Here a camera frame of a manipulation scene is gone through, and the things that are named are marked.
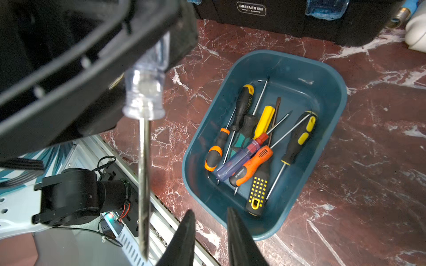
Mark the orange precision screwdriver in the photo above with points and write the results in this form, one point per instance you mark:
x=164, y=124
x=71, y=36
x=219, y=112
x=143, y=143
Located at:
x=250, y=167

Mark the white pipe elbow fitting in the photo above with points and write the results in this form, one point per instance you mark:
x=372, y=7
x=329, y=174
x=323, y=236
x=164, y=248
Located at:
x=416, y=32

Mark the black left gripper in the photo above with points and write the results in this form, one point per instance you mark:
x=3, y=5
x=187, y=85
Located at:
x=59, y=58

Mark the black plastic toolbox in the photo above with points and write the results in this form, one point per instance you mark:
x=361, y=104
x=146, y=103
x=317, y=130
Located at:
x=358, y=23

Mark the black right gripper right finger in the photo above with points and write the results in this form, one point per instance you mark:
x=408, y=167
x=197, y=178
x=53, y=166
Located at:
x=242, y=249

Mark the black yellow-capped screwdriver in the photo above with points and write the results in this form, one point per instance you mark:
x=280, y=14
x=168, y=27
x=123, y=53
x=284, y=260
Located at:
x=243, y=104

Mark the blue valve fitting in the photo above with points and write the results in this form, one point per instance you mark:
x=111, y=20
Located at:
x=407, y=9

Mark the teal plastic storage tray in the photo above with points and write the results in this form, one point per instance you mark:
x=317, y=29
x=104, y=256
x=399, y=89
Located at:
x=301, y=85

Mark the green-black handled screwdriver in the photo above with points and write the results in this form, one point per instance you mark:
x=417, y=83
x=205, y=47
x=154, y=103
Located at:
x=246, y=129

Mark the small yellow screwdriver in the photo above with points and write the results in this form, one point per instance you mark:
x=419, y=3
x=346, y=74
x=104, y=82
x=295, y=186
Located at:
x=264, y=122

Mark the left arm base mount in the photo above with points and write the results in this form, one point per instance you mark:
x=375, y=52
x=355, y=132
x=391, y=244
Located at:
x=121, y=203

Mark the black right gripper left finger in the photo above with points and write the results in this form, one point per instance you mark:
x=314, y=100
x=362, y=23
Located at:
x=181, y=250

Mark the orange-black stubby screwdriver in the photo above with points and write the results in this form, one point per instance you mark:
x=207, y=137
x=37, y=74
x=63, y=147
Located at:
x=215, y=153

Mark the clear-handled small screwdriver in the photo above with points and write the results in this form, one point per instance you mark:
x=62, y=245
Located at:
x=144, y=83

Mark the yellow-black dotted-grip screwdriver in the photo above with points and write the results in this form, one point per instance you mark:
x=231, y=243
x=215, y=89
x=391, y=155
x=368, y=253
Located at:
x=257, y=198

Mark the small red-blue precision screwdriver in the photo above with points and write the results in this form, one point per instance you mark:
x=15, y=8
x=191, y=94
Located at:
x=225, y=171

